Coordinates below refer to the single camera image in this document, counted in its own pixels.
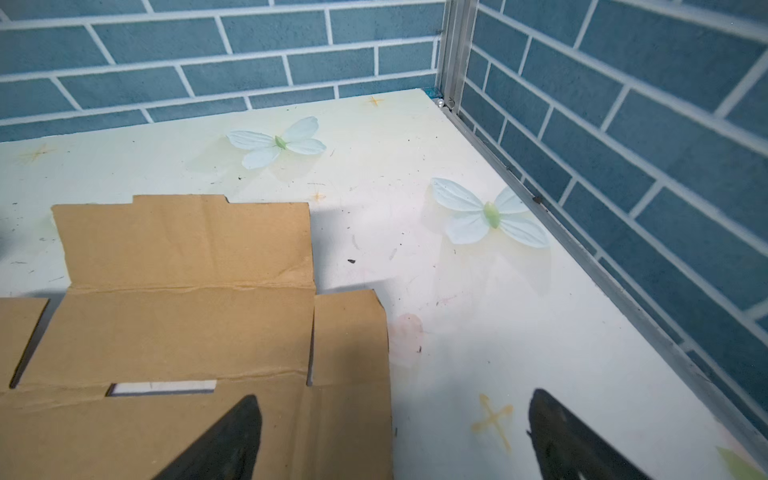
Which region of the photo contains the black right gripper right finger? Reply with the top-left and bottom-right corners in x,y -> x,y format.
528,389 -> 649,480

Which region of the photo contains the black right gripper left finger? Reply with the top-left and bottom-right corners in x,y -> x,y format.
155,394 -> 262,480

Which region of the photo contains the brown cardboard box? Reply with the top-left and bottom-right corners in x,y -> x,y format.
1,195 -> 393,479

